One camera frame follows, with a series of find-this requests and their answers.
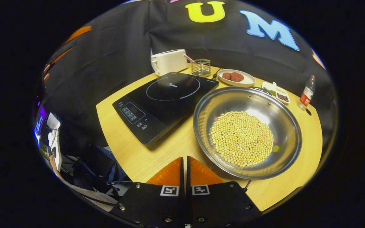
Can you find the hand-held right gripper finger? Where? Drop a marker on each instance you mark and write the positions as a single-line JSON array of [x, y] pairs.
[[182, 177], [188, 177]]

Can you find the heap of dark red beans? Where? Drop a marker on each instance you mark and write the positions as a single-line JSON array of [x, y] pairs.
[[283, 97]]

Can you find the white cloth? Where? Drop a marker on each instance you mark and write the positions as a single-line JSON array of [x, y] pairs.
[[55, 139]]

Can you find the pile of soybeans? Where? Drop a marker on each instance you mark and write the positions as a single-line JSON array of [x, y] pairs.
[[241, 139]]

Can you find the stainless steel pot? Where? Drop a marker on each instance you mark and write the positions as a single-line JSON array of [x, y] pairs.
[[280, 126]]

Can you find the red meat piece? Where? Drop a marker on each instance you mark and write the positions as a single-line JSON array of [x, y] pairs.
[[237, 77], [227, 76]]

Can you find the dark bag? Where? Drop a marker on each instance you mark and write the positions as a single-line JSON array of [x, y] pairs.
[[97, 164]]

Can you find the heap of green beans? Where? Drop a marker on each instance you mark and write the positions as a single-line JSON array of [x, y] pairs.
[[271, 92]]

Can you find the white toaster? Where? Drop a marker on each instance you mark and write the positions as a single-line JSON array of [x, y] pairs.
[[169, 61]]

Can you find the clear plastic water bottle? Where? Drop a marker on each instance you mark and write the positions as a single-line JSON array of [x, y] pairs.
[[306, 95]]

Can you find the white divided dish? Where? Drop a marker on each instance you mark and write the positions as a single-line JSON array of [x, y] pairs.
[[276, 91]]

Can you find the lit purple screen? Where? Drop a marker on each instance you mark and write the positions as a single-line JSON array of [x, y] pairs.
[[40, 123]]

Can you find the black induction cooktop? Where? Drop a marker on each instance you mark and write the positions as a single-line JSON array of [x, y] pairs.
[[169, 107]]

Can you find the black backdrop cloth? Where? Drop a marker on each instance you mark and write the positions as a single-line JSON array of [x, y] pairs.
[[122, 41]]

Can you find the white round plate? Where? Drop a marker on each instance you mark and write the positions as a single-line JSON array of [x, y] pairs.
[[247, 80]]

